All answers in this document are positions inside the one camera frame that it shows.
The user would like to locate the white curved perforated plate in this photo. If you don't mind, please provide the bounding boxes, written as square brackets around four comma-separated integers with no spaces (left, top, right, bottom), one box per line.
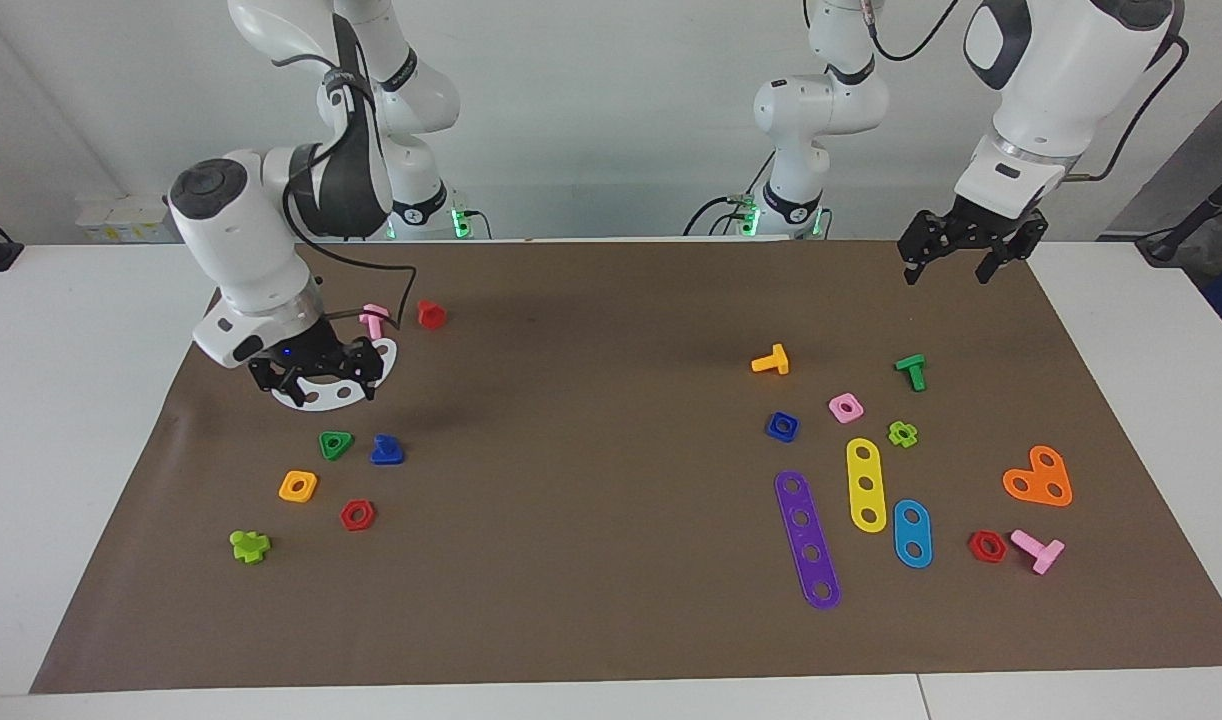
[271,338,399,413]

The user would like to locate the black stand with pole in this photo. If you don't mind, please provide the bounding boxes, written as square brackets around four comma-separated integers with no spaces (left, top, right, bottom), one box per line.
[1136,158,1222,266]

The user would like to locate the orange three-hole corner plate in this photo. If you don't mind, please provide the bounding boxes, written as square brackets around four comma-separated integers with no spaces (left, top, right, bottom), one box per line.
[1002,445,1074,508]

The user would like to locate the yellow three-hole strip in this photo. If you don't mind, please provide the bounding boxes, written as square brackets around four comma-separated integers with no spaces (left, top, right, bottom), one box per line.
[846,437,888,534]

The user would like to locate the white box with labels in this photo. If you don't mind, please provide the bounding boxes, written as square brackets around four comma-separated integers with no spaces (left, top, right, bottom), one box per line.
[76,194,173,244]

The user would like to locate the blue two-hole strip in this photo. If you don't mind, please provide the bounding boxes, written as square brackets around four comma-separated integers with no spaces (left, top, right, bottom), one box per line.
[893,498,934,570]

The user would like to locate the brown table mat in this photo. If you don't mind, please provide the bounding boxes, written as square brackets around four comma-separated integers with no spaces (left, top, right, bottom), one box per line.
[29,238,1222,694]

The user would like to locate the purple four-hole strip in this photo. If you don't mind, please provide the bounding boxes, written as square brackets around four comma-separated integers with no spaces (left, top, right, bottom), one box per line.
[774,470,842,611]

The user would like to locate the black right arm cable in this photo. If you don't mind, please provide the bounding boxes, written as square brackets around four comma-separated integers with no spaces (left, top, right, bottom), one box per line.
[271,15,419,331]

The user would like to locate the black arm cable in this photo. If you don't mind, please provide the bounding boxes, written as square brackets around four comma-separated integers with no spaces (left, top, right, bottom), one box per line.
[864,0,1190,184]
[271,15,419,331]

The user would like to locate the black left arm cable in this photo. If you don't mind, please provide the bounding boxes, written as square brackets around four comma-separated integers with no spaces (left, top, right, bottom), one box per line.
[864,0,1190,184]

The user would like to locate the black base power cable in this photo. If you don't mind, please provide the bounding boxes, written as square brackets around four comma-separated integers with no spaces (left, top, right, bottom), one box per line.
[683,150,774,238]

